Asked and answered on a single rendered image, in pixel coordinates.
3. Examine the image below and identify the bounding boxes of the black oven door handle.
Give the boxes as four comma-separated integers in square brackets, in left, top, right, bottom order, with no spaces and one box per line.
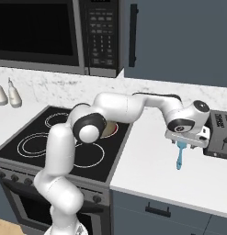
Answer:
[2,179,104,214]

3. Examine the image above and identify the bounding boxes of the black hob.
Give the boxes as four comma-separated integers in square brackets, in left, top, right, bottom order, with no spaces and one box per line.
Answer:
[0,105,134,184]

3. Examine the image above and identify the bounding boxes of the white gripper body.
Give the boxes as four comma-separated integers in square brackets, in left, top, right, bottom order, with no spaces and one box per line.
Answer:
[164,129,210,147]

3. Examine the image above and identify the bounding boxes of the dark grey toaster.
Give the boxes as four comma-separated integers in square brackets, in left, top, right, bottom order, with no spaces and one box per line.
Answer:
[202,109,227,161]

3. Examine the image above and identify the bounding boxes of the blue-grey cupboard door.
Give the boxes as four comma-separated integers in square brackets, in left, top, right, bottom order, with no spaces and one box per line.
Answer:
[123,0,227,89]

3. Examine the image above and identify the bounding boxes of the black microwave door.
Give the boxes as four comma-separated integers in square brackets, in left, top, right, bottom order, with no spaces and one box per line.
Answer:
[0,0,85,75]

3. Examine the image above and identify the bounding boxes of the black cupboard door handle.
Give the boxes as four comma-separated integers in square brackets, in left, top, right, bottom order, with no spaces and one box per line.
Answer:
[128,3,140,68]

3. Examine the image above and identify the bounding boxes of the blue-grey drawer front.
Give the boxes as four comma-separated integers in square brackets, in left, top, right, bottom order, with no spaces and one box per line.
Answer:
[206,213,227,235]
[111,189,212,235]

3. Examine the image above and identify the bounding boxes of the black drawer handle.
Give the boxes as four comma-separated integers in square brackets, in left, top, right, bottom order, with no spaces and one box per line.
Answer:
[144,205,172,218]

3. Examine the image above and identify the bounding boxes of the blue spatula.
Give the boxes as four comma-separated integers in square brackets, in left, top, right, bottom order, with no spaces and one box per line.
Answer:
[175,140,186,171]

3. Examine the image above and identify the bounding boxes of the black and grey microwave oven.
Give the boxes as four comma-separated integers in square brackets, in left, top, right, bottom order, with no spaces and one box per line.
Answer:
[0,0,126,78]

